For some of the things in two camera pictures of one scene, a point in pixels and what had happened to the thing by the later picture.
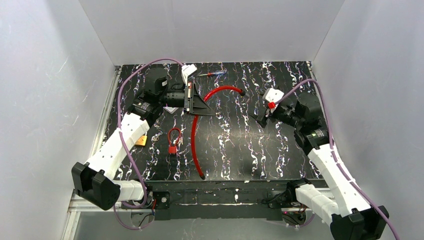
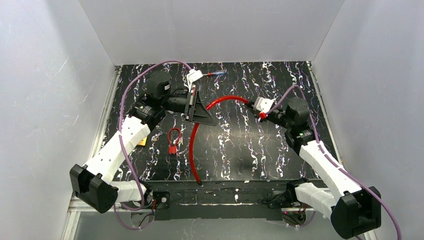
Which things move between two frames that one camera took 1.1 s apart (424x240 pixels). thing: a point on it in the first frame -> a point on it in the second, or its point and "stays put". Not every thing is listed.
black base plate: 213,200 stays put
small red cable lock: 172,149 stays put
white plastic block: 272,95 -> 263,104
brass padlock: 141,140 stays put
